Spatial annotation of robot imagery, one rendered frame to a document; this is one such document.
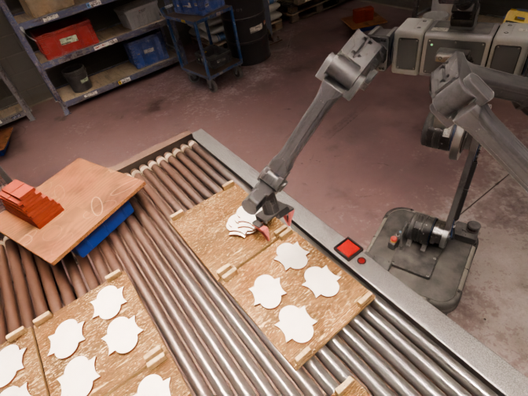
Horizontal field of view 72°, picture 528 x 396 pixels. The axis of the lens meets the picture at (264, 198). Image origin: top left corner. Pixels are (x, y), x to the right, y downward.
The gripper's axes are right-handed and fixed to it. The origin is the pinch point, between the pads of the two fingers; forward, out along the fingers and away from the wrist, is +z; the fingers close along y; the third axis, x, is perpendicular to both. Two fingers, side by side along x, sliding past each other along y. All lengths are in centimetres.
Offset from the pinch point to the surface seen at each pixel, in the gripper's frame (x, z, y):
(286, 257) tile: 0.4, 11.8, 0.4
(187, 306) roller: -11.0, 12.9, 37.8
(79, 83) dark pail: -449, -30, -26
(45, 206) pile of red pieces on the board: -75, -22, 61
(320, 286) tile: 17.2, 16.0, 0.3
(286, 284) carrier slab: 7.8, 15.0, 7.5
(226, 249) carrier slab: -19.6, 8.3, 13.8
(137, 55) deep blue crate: -443, -38, -110
